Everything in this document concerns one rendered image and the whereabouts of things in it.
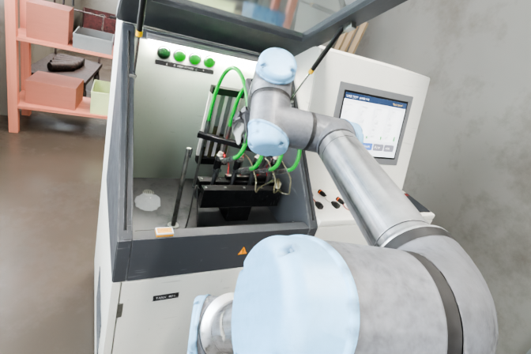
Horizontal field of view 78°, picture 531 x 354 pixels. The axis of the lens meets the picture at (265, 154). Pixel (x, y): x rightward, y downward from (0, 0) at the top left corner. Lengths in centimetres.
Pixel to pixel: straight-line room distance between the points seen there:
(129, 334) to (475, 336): 115
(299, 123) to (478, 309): 39
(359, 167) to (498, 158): 230
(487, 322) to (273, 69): 47
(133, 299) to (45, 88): 279
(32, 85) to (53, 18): 65
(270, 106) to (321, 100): 82
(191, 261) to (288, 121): 68
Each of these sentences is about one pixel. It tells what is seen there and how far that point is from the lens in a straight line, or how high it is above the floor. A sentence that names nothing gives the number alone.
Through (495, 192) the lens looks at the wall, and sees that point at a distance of 275.
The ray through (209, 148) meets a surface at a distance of 150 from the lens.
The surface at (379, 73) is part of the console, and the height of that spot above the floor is 151.
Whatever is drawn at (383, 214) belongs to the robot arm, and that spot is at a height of 144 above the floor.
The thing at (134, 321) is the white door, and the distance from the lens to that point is 128.
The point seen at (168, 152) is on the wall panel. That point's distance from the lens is 150.
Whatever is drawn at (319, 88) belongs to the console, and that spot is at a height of 140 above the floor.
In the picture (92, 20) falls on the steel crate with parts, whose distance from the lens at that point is 769.
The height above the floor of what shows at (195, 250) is 89.
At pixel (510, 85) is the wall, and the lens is 283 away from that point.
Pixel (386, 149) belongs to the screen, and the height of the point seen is 118.
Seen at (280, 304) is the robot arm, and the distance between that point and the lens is 25.
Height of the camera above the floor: 162
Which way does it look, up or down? 23 degrees down
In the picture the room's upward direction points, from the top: 17 degrees clockwise
